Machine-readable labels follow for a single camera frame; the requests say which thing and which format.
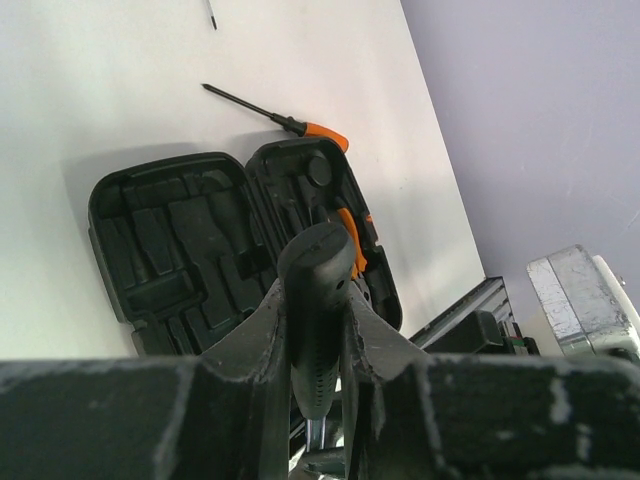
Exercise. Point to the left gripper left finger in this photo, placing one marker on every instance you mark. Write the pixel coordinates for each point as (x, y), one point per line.
(223, 414)

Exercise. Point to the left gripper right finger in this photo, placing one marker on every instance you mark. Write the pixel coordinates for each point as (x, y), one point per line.
(408, 414)

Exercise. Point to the orange handled needle-nose pliers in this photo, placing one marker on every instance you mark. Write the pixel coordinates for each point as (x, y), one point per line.
(352, 240)

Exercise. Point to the small claw hammer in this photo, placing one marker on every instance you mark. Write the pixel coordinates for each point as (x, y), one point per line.
(314, 271)

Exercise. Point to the black plastic tool case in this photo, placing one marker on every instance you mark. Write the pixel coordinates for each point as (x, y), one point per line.
(187, 246)

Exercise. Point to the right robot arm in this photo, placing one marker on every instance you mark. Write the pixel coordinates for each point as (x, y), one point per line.
(481, 333)

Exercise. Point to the aluminium frame rail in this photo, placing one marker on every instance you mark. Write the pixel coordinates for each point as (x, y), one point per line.
(490, 295)

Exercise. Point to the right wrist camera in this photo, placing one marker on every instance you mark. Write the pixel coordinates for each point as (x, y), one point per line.
(585, 305)

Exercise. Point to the large orange handled screwdriver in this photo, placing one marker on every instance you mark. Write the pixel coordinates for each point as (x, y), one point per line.
(287, 123)

